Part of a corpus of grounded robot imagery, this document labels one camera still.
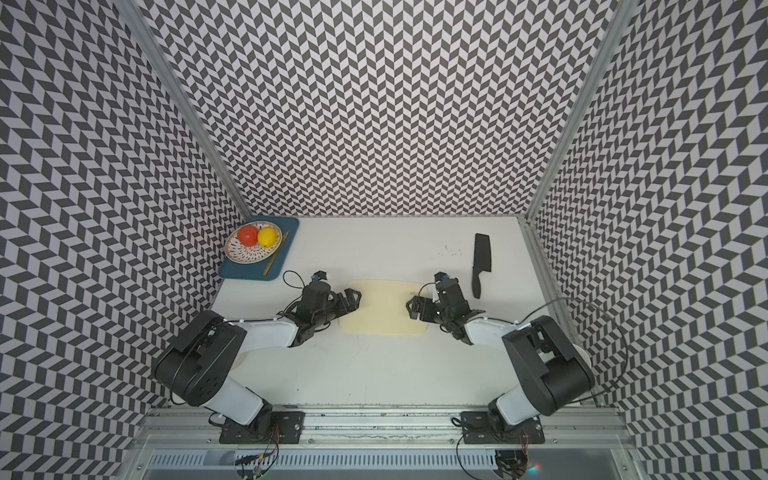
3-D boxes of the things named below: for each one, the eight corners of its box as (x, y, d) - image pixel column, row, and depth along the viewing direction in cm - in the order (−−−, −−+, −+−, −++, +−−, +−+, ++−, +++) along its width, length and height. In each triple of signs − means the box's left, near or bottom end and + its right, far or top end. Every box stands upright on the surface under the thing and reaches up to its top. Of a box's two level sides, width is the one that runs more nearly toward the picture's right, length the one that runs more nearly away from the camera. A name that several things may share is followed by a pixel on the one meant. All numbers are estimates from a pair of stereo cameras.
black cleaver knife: (471, 296, 99) (472, 293, 98) (474, 236, 116) (475, 232, 115) (489, 299, 99) (491, 296, 97) (489, 238, 116) (491, 235, 114)
